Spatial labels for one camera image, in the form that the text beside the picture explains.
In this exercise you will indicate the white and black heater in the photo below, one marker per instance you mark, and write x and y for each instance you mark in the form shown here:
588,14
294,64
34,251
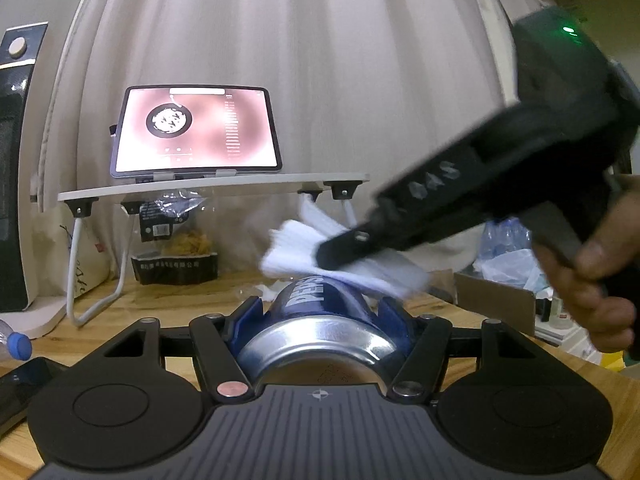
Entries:
15,170

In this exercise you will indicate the beige tote bag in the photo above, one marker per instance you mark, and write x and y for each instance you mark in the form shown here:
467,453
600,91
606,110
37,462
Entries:
87,265

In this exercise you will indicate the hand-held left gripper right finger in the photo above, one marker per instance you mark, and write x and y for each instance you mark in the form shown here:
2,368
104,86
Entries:
395,316

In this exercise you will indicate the white folding lap desk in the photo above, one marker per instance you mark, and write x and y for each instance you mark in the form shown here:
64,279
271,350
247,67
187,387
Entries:
210,186

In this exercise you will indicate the plastic bag of water bottles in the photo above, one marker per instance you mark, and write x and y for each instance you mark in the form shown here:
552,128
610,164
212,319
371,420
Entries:
510,255

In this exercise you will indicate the black smartphone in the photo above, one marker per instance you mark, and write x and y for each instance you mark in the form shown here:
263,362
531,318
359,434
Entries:
27,385

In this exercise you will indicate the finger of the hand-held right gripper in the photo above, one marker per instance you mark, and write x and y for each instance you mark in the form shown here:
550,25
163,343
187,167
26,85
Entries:
352,245

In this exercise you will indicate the clear bottle with blue cap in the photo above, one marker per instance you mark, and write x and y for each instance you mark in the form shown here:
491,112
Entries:
12,342

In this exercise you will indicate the clear and black snack bag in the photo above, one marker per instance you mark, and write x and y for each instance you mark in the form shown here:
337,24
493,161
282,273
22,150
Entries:
172,247

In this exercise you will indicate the blue soda can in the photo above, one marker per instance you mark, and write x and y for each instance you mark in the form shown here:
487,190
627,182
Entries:
320,332

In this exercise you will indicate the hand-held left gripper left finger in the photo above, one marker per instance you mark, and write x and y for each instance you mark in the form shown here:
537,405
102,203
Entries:
246,321

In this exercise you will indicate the cardboard box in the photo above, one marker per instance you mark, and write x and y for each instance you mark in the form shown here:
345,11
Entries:
492,300

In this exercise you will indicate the tablet with lit screen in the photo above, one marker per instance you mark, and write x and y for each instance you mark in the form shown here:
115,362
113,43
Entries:
197,132

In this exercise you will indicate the small white bottle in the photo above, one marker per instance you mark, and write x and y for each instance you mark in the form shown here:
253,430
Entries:
554,312

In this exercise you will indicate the white tissue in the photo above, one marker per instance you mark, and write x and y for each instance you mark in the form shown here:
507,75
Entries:
300,245

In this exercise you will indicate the beige curtain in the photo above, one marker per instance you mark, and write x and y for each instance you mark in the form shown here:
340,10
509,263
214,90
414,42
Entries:
320,60

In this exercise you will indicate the person's right hand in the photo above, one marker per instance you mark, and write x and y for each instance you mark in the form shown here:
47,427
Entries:
605,260

